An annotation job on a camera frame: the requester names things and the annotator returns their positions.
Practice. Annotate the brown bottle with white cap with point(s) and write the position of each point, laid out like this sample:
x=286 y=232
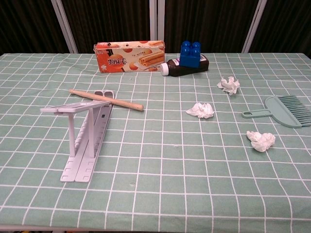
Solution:
x=184 y=69

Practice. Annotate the white slanted frame post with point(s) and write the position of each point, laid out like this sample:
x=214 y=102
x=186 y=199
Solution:
x=253 y=26
x=64 y=26

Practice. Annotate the white plastic rack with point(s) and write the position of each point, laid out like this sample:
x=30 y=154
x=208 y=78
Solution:
x=83 y=155

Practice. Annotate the white tissue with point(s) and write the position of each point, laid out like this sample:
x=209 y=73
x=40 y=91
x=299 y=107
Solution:
x=201 y=110
x=229 y=85
x=261 y=141

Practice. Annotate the dark pleated curtain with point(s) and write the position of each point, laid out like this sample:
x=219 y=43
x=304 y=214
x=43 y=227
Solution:
x=109 y=19

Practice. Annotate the wooden stick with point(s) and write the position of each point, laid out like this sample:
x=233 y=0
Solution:
x=121 y=102

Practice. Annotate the orange egg roll snack box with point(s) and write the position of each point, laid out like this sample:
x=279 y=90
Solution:
x=116 y=60

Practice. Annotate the blue toy building block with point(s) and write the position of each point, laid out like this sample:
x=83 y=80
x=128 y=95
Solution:
x=189 y=58

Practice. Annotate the white upright frame post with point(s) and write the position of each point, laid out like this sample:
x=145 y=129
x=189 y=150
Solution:
x=153 y=21
x=161 y=21

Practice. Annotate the small green hand broom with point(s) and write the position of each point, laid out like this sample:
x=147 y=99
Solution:
x=279 y=111

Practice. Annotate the green checked tablecloth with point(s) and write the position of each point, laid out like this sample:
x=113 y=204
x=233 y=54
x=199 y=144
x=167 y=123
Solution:
x=155 y=150

